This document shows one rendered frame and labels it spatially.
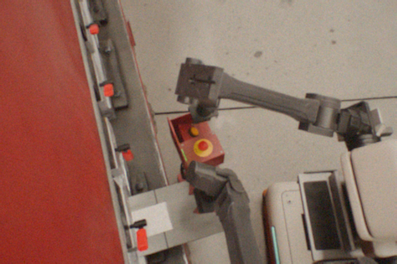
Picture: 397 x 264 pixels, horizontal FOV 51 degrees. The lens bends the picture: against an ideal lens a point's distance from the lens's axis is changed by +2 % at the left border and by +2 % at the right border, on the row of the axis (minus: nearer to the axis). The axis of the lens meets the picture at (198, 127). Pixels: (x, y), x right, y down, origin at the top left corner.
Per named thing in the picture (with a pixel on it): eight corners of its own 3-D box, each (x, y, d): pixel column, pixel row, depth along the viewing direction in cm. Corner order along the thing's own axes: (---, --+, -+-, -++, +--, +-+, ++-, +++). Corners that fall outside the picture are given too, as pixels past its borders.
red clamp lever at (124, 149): (135, 160, 114) (129, 148, 105) (121, 163, 114) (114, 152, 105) (134, 154, 115) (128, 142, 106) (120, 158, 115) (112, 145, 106)
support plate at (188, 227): (224, 231, 122) (224, 230, 121) (138, 257, 120) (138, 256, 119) (207, 175, 129) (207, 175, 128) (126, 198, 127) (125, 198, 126)
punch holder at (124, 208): (139, 251, 103) (128, 242, 88) (105, 261, 102) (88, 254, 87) (127, 194, 108) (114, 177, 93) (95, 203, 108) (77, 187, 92)
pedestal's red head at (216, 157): (224, 163, 165) (226, 148, 149) (187, 177, 163) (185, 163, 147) (205, 121, 173) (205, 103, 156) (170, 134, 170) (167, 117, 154)
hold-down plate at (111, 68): (129, 108, 152) (128, 104, 149) (115, 111, 151) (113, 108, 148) (113, 43, 163) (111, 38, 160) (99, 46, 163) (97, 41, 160)
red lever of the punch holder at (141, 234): (149, 244, 89) (145, 216, 98) (130, 250, 89) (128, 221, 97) (151, 250, 90) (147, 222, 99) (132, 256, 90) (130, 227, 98)
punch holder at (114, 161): (123, 176, 110) (110, 157, 95) (92, 185, 109) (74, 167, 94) (112, 127, 116) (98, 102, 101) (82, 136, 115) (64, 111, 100)
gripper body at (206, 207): (200, 213, 109) (214, 204, 103) (191, 178, 113) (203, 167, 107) (220, 211, 112) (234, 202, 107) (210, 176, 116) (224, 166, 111)
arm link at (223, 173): (240, 189, 102) (240, 170, 105) (216, 182, 99) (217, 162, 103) (226, 199, 107) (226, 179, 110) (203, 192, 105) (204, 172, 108)
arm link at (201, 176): (229, 220, 99) (246, 193, 96) (187, 208, 95) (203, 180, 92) (219, 190, 110) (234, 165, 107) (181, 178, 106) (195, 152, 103)
